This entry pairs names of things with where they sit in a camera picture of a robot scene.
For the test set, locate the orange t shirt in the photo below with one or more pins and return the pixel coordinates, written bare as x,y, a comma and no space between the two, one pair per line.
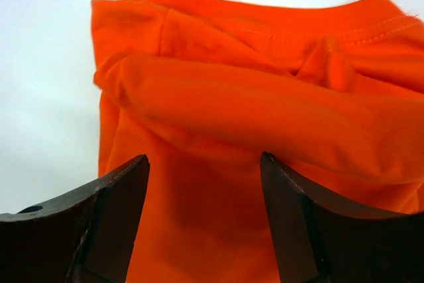
204,87

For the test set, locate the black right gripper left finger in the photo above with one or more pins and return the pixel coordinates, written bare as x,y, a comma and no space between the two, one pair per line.
84,235

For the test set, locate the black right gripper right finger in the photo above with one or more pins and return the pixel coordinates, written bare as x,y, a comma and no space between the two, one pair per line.
321,236

